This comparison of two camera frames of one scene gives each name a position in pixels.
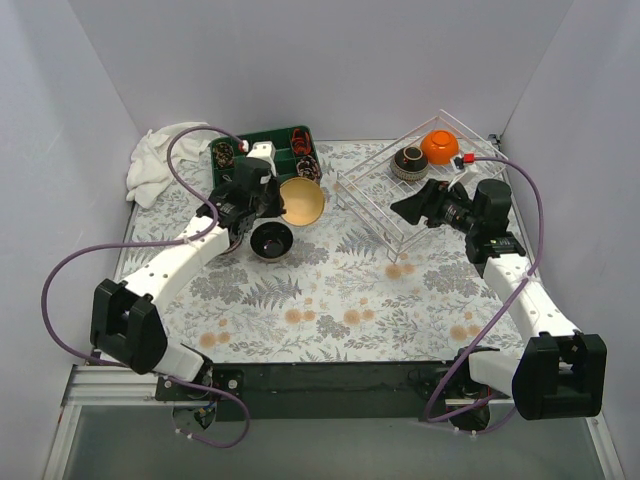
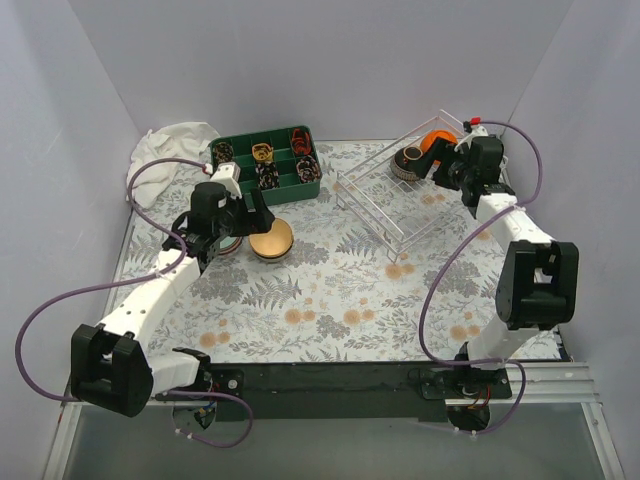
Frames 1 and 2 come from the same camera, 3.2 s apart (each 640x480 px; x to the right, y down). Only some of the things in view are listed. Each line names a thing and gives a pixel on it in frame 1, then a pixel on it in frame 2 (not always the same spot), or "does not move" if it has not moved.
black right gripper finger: [433, 202] -> [437, 151]
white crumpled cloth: [149, 173] does not move
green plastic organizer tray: [296, 153] does not move
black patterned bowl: [410, 163] does not move
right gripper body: [433, 203] -> [448, 167]
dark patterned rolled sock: [223, 155] does not move
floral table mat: [363, 284] does not move
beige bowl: [304, 201] -> [275, 242]
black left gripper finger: [272, 203] -> [260, 219]
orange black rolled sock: [301, 142] does not move
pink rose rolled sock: [307, 167] does not move
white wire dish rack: [366, 188] does not move
